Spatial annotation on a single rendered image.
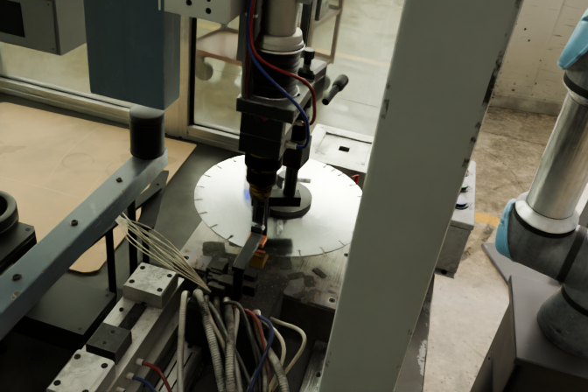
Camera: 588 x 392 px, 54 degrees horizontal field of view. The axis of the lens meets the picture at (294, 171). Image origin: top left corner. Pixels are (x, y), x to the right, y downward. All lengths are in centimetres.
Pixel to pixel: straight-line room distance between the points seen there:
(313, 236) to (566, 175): 45
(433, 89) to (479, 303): 225
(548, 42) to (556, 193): 309
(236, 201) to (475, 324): 148
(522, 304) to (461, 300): 112
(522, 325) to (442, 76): 109
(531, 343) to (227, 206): 65
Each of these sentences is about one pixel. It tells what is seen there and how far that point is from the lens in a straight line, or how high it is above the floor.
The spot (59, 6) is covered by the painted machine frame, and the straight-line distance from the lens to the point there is 89.
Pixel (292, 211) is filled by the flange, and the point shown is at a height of 96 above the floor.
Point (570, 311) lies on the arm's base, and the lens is 125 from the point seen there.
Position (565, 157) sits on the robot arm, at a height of 113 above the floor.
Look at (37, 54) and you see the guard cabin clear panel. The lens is 183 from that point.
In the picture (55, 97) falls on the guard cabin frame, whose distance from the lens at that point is 183.
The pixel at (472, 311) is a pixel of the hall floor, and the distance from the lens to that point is 241.
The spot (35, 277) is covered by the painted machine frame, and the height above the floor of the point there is 104.
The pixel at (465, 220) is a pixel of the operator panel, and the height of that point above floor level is 90.
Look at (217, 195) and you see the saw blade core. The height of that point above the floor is 95.
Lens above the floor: 157
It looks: 32 degrees down
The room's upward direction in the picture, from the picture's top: 8 degrees clockwise
